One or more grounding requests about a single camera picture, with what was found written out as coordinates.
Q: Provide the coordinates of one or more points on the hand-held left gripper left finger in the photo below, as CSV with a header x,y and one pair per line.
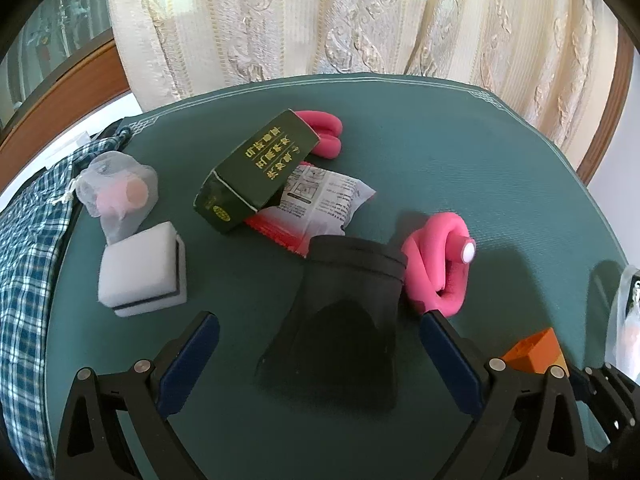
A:
x,y
190,360

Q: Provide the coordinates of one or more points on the white and red packet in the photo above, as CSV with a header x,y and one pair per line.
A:
x,y
320,200

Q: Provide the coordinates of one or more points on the white sponge block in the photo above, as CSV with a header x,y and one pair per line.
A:
x,y
135,270

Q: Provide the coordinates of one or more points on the pink foam curler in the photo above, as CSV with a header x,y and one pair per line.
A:
x,y
435,240
325,127

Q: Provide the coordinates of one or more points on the black mesh pouch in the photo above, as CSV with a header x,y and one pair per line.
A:
x,y
345,285

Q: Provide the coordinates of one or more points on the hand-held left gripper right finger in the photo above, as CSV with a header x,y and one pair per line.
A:
x,y
450,360

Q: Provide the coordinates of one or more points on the green table mat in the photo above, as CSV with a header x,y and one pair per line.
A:
x,y
450,170

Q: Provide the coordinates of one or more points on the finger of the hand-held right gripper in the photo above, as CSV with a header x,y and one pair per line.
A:
x,y
612,400

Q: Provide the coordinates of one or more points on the clear plastic bag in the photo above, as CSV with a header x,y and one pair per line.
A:
x,y
622,330

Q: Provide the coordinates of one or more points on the orange block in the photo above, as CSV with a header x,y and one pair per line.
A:
x,y
535,350

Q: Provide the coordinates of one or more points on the white mesh bag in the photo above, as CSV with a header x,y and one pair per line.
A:
x,y
120,195

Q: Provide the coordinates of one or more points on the blue plaid cloth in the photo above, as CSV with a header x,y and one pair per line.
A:
x,y
30,260

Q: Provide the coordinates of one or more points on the cream patterned curtain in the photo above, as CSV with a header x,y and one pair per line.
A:
x,y
325,20

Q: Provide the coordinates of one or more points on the dark green box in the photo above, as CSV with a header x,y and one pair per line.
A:
x,y
255,165

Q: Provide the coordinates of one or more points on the wood framed window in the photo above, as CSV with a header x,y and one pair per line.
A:
x,y
65,95

